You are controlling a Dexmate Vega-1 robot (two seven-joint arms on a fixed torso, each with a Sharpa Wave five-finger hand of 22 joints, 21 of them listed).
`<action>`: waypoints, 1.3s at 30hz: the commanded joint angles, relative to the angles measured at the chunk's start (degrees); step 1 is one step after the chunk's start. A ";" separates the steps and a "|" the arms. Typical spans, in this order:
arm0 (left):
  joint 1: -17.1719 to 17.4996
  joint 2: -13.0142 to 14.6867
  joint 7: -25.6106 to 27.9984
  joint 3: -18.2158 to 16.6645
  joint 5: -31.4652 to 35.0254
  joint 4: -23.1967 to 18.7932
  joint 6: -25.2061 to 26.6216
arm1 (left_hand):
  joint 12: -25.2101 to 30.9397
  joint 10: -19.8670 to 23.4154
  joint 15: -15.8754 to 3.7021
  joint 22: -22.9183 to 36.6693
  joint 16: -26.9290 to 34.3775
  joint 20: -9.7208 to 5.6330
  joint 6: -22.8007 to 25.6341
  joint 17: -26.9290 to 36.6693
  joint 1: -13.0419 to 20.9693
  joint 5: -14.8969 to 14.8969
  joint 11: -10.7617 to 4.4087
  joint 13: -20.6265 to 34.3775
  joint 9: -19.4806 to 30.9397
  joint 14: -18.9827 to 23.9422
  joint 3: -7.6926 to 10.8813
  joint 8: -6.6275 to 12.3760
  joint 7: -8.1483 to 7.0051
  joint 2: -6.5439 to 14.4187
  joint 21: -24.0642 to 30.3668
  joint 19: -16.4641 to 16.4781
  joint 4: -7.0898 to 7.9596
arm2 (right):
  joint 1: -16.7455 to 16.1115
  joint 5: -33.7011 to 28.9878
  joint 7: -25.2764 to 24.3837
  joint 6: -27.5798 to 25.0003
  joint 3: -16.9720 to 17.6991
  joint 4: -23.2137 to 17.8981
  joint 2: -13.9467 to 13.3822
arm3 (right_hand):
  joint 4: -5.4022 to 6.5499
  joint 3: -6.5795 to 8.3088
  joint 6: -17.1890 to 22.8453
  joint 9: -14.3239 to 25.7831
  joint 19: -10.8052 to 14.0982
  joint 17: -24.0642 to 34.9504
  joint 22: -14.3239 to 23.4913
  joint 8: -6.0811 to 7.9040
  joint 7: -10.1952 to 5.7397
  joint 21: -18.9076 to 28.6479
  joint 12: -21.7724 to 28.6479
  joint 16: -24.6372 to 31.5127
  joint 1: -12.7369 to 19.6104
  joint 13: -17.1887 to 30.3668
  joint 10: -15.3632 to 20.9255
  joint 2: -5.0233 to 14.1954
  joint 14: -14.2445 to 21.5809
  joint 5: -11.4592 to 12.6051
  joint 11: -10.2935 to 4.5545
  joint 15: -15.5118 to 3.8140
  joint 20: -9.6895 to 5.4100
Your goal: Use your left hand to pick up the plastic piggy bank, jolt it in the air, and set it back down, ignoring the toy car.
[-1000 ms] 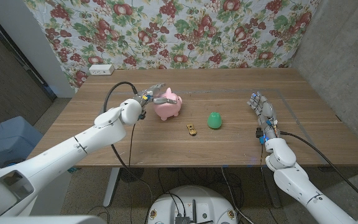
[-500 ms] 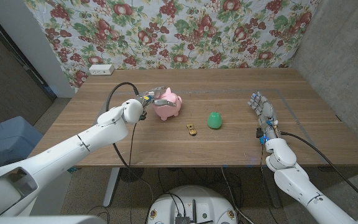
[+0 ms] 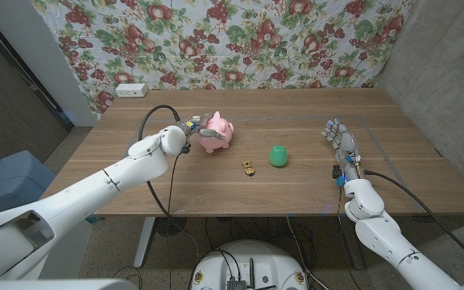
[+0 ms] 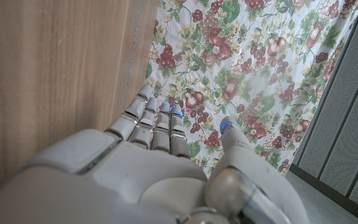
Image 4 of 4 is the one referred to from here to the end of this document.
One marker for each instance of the floral fruit print backdrop cloth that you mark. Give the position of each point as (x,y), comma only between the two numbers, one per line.
(259,46)

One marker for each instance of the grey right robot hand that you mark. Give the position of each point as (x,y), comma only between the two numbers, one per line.
(120,180)

